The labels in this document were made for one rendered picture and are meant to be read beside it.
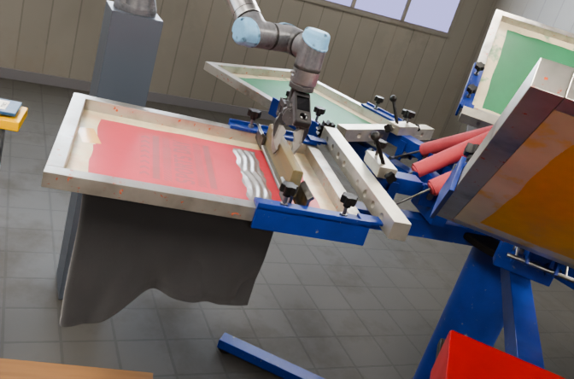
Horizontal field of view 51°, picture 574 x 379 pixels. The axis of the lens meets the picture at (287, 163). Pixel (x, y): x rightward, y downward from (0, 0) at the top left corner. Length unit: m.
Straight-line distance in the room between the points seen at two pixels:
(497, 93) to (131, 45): 1.60
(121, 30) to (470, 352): 1.64
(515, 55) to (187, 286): 2.05
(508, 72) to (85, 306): 2.13
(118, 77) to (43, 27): 2.84
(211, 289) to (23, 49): 3.72
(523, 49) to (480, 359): 2.34
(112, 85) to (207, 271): 0.92
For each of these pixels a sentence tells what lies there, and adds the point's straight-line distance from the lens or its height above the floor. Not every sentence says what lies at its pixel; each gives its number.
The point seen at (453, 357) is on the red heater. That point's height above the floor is 1.11.
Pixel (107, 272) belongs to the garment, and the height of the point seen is 0.71.
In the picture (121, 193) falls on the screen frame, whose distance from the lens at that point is 1.43.
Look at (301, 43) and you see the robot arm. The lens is 1.66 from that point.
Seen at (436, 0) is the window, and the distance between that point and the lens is 6.12.
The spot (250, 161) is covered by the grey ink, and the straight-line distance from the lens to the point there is 1.82.
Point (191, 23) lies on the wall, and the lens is 5.21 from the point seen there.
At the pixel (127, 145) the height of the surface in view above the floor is 0.96.
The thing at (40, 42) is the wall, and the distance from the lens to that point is 5.11.
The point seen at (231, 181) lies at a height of 0.96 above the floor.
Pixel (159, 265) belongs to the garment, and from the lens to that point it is 1.62.
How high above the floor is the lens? 1.60
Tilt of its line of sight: 20 degrees down
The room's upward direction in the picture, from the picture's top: 17 degrees clockwise
